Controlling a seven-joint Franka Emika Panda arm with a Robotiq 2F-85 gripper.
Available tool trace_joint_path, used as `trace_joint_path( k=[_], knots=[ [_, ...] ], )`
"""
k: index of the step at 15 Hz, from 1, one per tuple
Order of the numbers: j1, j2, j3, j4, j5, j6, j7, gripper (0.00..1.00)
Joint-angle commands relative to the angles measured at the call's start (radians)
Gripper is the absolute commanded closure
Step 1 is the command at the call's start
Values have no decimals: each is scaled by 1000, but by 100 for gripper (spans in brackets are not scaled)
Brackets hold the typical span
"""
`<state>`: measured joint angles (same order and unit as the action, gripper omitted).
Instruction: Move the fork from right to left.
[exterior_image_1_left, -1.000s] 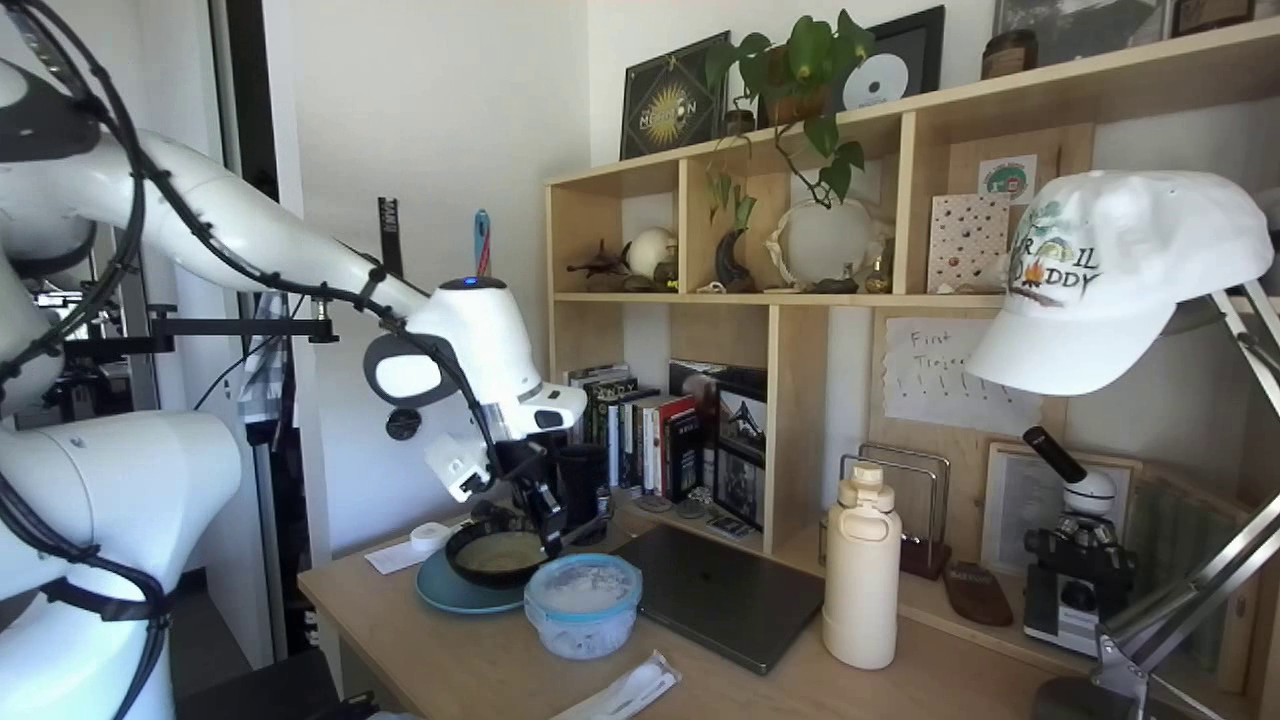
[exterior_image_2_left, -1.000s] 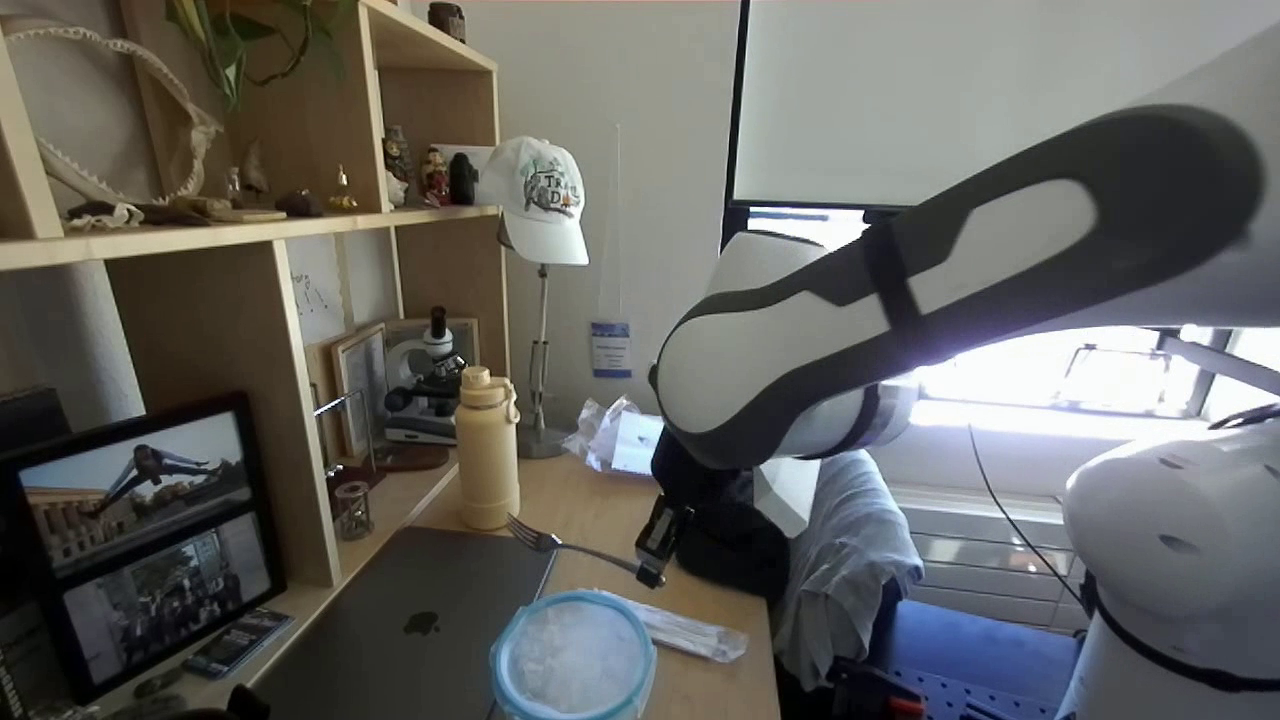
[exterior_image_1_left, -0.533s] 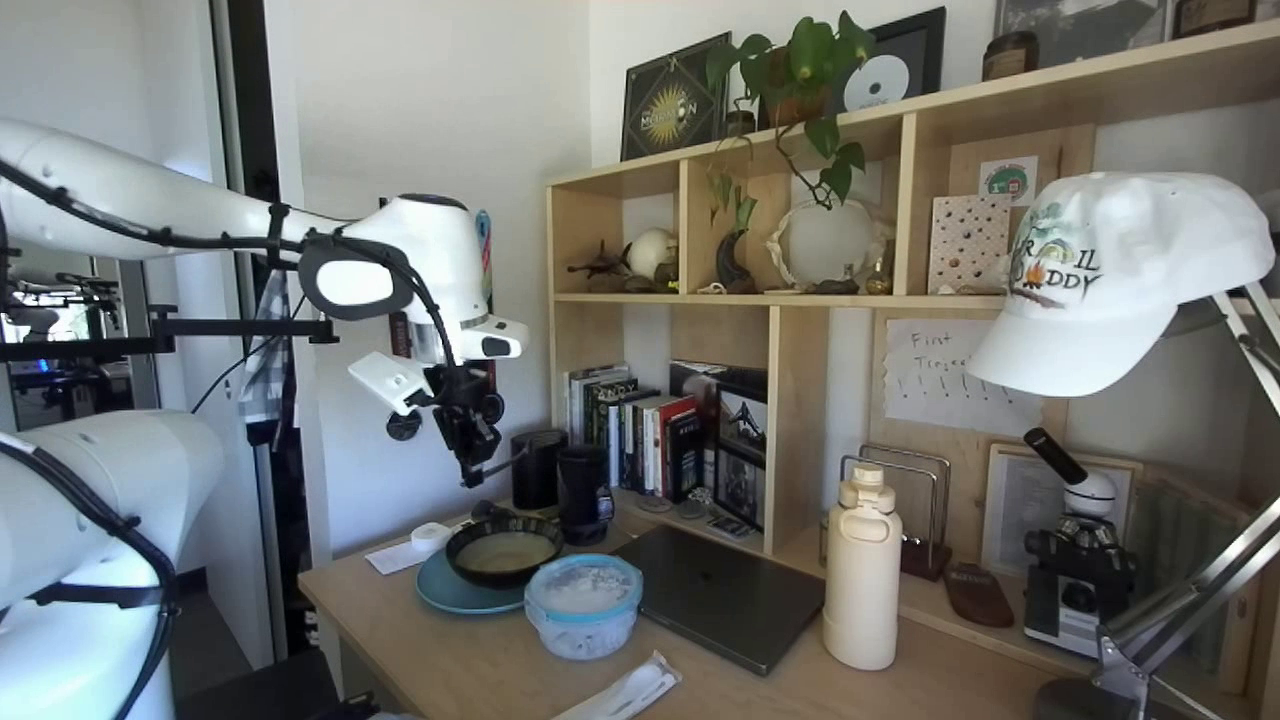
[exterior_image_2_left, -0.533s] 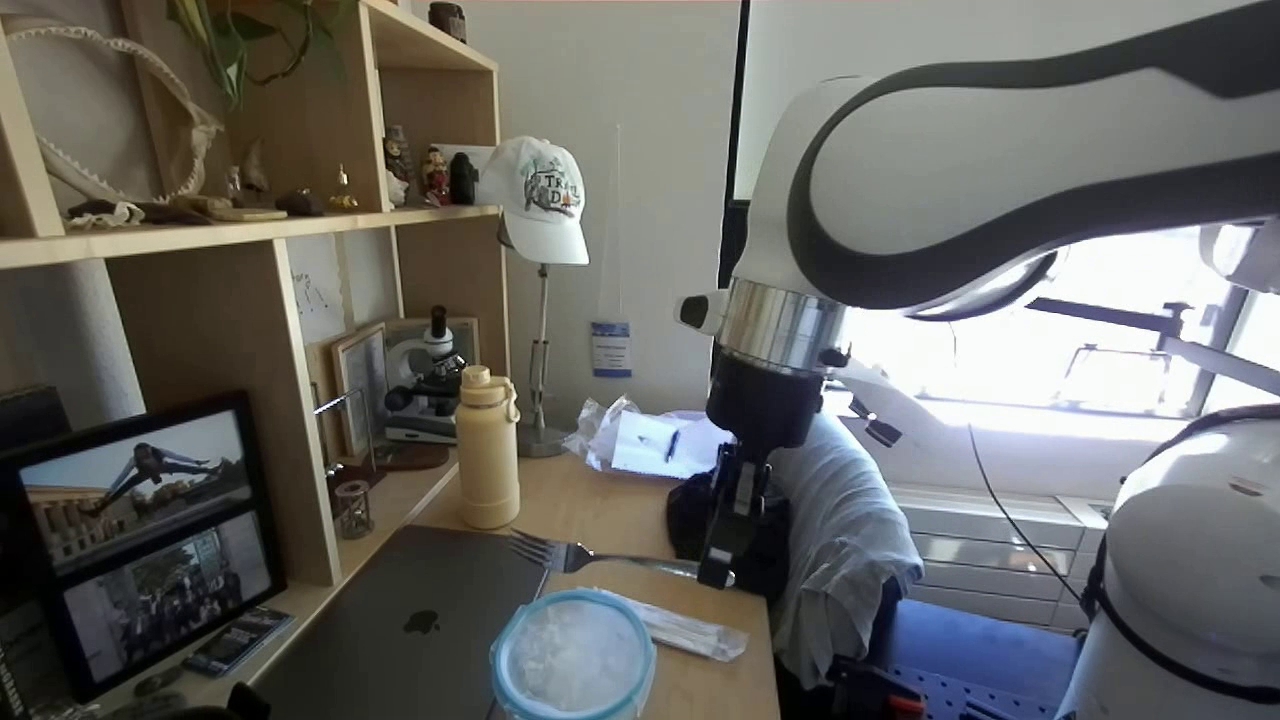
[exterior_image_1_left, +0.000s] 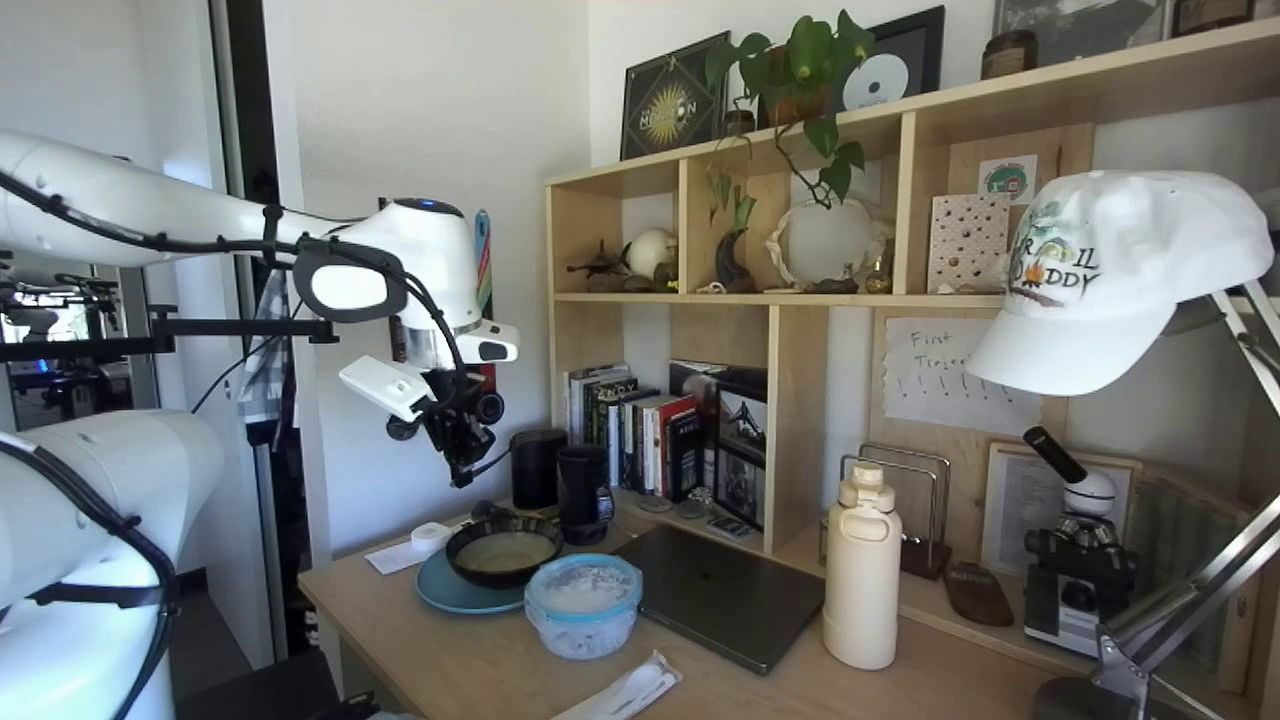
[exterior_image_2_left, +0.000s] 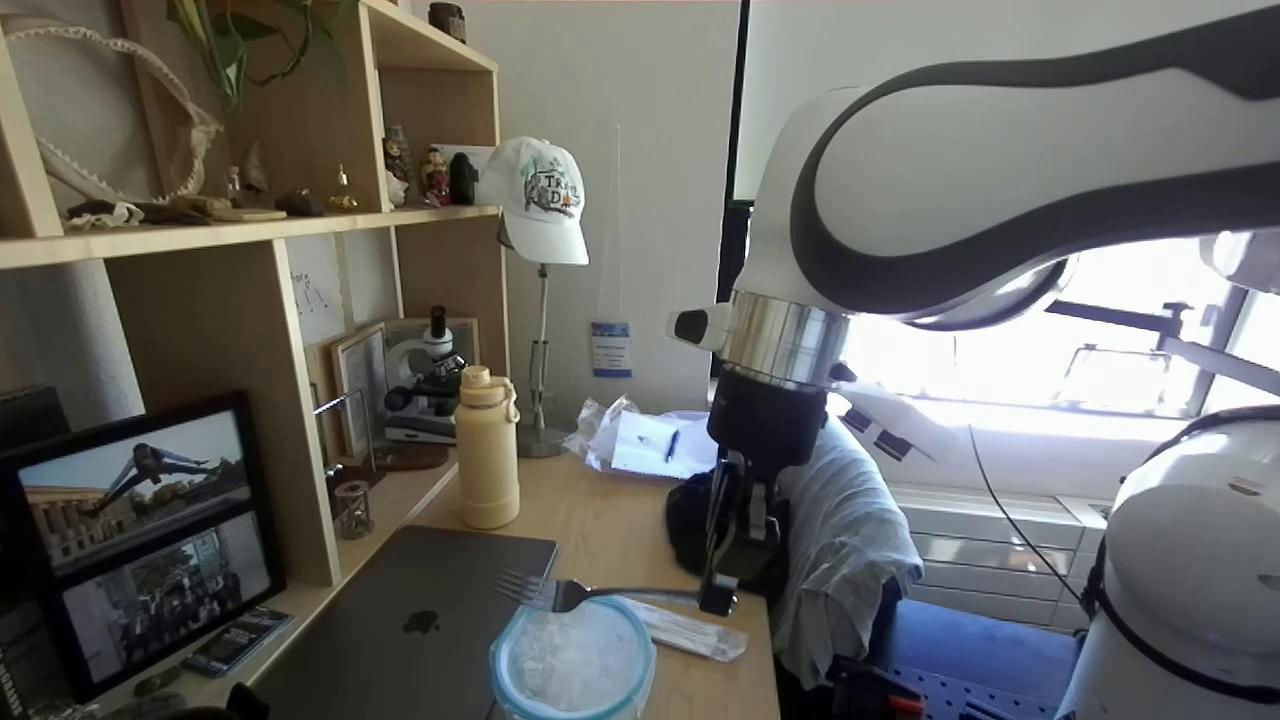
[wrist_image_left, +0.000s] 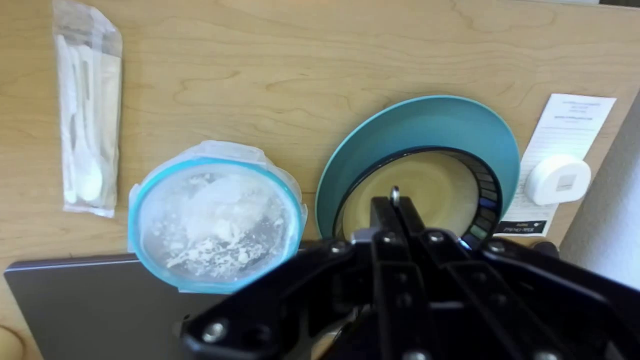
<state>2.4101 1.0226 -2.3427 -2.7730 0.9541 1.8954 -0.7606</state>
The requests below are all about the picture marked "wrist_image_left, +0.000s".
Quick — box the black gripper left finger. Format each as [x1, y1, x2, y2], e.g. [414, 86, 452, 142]
[179, 196, 412, 360]

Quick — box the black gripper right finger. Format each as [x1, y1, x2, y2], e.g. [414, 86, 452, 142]
[398, 199, 640, 360]

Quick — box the round container with blue rim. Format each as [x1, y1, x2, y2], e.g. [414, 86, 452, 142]
[126, 139, 309, 297]

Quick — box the white round puck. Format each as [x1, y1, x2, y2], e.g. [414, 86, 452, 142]
[524, 155, 594, 208]

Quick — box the black bowl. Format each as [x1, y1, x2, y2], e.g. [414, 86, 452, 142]
[332, 146, 504, 252]

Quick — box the white packaged item with card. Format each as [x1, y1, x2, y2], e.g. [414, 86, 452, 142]
[495, 93, 618, 241]

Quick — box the teal plate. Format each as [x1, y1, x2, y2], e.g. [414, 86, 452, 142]
[313, 94, 522, 245]

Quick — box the grey laptop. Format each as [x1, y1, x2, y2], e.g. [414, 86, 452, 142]
[1, 252, 225, 360]

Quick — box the clear plastic cutlery packet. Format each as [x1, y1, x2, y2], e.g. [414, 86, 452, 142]
[52, 0, 124, 220]

